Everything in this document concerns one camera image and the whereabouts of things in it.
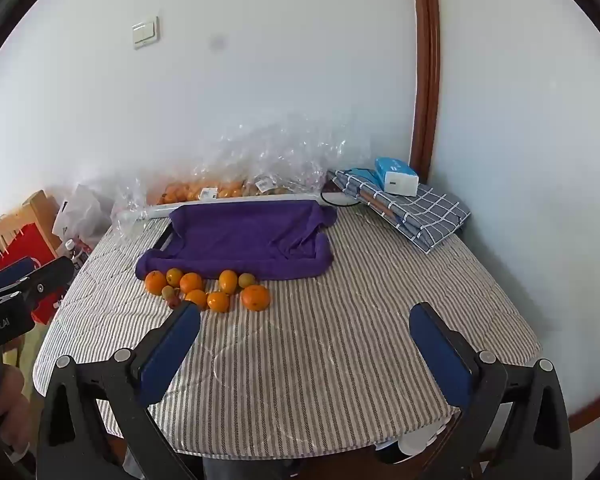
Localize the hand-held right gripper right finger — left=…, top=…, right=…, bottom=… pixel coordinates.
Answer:
left=409, top=302, right=573, bottom=480

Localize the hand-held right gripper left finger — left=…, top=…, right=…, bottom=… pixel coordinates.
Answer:
left=36, top=302, right=202, bottom=480

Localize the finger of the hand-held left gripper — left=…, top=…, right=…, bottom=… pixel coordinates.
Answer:
left=0, top=257, right=37, bottom=290
left=17, top=256, right=76, bottom=308

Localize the large orange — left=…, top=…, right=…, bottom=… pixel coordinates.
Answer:
left=240, top=284, right=271, bottom=312

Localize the person's left hand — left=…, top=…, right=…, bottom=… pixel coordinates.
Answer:
left=0, top=362, right=35, bottom=467

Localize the red paper bag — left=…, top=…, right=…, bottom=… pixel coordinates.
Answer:
left=0, top=222, right=63, bottom=326

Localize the white plastic bag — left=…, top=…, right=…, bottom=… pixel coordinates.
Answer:
left=52, top=184, right=103, bottom=241

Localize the empty clear plastic bag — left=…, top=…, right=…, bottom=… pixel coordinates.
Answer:
left=111, top=175, right=153, bottom=235

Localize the purple towel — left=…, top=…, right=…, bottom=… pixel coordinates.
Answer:
left=135, top=200, right=338, bottom=282

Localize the folded grey checked cloth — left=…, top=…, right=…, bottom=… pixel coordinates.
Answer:
left=327, top=167, right=473, bottom=255

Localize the clear plastic bag of oranges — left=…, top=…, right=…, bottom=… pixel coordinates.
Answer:
left=147, top=130, right=253, bottom=207

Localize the white long box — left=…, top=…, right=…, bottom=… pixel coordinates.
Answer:
left=147, top=191, right=326, bottom=221

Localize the blue and white tissue pack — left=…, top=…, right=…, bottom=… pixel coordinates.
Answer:
left=374, top=157, right=420, bottom=196

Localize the clear plastic bag of longans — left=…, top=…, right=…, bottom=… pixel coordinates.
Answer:
left=245, top=122, right=372, bottom=199

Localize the black cable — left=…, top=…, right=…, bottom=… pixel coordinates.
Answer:
left=320, top=182, right=363, bottom=208

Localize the white light switch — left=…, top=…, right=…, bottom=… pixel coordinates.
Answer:
left=131, top=16, right=160, bottom=50

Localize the brown wooden door frame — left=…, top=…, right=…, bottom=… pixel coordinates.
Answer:
left=409, top=0, right=442, bottom=181

